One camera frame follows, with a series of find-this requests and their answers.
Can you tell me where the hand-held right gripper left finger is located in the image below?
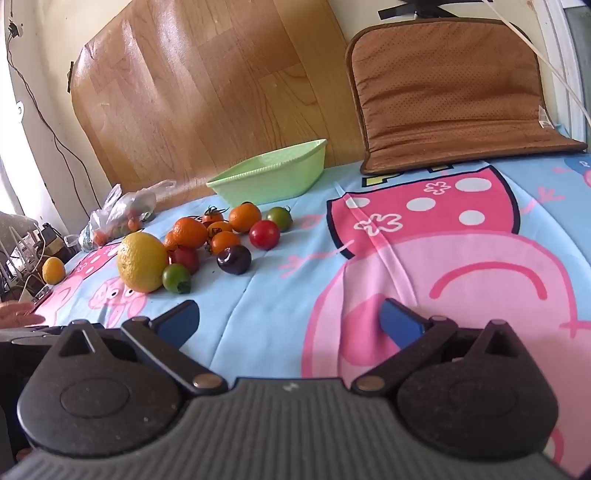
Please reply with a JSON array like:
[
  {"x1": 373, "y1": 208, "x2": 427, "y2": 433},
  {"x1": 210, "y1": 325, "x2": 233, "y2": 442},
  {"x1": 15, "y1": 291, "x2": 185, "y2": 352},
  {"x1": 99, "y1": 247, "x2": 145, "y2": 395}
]
[{"x1": 46, "y1": 300, "x2": 228, "y2": 395}]

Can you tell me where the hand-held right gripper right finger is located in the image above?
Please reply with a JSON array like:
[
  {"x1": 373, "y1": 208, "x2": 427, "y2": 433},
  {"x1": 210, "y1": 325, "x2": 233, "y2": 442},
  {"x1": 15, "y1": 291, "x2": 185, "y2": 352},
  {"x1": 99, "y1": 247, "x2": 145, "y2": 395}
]
[{"x1": 353, "y1": 298, "x2": 527, "y2": 395}]

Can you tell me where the large yellow lemon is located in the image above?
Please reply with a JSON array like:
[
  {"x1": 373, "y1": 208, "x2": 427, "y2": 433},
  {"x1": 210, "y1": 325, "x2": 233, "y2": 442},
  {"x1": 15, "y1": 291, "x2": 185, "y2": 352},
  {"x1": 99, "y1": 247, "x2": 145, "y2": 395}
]
[{"x1": 116, "y1": 232, "x2": 170, "y2": 294}]

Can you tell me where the tangerine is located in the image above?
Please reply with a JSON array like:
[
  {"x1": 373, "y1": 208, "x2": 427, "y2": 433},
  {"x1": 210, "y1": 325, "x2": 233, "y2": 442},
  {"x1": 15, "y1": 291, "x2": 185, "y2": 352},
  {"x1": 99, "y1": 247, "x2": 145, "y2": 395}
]
[
  {"x1": 229, "y1": 202, "x2": 263, "y2": 234},
  {"x1": 172, "y1": 217, "x2": 209, "y2": 250}
]

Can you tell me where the light green plastic basket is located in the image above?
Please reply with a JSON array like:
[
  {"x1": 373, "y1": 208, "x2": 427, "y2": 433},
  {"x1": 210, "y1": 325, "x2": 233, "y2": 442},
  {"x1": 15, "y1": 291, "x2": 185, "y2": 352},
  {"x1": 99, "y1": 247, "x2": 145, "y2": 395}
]
[{"x1": 206, "y1": 138, "x2": 329, "y2": 206}]

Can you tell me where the person's left hand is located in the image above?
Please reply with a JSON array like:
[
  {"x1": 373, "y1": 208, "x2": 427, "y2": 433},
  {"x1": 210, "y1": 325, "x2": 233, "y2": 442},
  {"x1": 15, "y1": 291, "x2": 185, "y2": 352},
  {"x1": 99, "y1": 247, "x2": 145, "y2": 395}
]
[{"x1": 0, "y1": 300, "x2": 45, "y2": 330}]

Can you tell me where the green tomato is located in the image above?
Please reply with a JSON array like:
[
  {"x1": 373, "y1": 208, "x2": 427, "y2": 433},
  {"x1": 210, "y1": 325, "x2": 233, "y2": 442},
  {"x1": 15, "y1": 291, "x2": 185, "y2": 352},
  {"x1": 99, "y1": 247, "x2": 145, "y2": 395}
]
[
  {"x1": 265, "y1": 206, "x2": 293, "y2": 232},
  {"x1": 161, "y1": 263, "x2": 193, "y2": 295}
]

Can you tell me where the dark purple tomato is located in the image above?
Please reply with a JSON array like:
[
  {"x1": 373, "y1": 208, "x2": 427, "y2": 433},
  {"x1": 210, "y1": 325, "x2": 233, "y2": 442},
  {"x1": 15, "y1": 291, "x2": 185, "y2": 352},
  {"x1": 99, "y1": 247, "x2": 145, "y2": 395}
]
[{"x1": 216, "y1": 244, "x2": 253, "y2": 276}]

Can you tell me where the small yellow lemon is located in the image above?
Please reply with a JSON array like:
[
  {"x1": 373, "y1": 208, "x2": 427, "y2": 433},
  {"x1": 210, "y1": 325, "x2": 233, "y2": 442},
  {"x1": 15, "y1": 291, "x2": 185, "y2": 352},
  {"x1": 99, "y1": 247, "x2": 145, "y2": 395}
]
[{"x1": 42, "y1": 257, "x2": 66, "y2": 285}]

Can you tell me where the cartoon pig printed blanket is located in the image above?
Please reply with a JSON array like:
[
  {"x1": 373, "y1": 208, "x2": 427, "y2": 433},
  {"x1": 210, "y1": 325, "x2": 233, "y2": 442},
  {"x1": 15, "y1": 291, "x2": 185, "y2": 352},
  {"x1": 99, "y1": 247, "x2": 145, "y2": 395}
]
[{"x1": 28, "y1": 154, "x2": 591, "y2": 469}]

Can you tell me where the small red tomato with stem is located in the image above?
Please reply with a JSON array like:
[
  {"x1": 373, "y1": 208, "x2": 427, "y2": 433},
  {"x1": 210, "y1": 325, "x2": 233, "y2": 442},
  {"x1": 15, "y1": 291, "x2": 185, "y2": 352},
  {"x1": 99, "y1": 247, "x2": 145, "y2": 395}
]
[{"x1": 201, "y1": 206, "x2": 230, "y2": 227}]

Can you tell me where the dark box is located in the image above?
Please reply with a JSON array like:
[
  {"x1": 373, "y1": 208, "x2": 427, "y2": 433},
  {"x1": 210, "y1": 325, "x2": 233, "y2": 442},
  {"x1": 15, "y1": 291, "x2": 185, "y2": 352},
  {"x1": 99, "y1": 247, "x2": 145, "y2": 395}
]
[{"x1": 41, "y1": 223, "x2": 78, "y2": 261}]

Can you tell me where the clear plastic bag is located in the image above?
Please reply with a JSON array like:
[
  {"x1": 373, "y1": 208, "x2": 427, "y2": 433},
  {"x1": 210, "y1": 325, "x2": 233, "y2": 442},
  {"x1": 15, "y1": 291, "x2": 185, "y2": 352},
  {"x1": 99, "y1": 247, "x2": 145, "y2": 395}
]
[{"x1": 78, "y1": 179, "x2": 177, "y2": 253}]

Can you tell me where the wood-pattern vinyl sheet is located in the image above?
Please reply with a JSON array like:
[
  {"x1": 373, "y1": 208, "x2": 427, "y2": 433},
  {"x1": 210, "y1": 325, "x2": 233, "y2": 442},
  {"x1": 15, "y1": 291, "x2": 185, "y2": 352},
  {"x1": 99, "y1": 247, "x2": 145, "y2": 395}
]
[{"x1": 68, "y1": 0, "x2": 370, "y2": 200}]

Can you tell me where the brown perforated seat cushion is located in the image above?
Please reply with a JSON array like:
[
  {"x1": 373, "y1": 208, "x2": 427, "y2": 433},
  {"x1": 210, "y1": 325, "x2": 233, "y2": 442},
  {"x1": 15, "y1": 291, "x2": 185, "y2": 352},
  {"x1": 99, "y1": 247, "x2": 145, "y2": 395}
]
[{"x1": 345, "y1": 18, "x2": 588, "y2": 176}]

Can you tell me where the white wire rack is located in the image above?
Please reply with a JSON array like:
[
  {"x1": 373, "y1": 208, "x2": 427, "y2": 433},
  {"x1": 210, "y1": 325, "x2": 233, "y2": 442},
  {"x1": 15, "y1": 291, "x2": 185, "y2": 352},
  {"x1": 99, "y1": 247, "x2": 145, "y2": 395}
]
[{"x1": 0, "y1": 211, "x2": 44, "y2": 301}]

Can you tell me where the black wall cable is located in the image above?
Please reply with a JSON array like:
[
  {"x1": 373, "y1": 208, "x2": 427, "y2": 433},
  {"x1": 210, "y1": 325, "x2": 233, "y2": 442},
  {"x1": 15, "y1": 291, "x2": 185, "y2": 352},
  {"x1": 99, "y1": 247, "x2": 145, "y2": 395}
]
[{"x1": 6, "y1": 21, "x2": 101, "y2": 210}]

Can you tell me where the white cable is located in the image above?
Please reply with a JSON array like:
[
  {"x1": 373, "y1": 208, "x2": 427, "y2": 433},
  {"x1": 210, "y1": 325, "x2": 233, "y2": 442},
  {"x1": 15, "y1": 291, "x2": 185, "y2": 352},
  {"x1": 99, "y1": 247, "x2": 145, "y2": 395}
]
[{"x1": 480, "y1": 0, "x2": 591, "y2": 127}]

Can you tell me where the white window frame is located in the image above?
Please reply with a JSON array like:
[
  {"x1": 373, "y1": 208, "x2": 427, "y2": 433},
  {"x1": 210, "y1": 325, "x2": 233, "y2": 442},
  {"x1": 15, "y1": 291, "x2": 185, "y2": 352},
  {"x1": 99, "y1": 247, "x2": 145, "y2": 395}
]
[{"x1": 536, "y1": 0, "x2": 591, "y2": 139}]

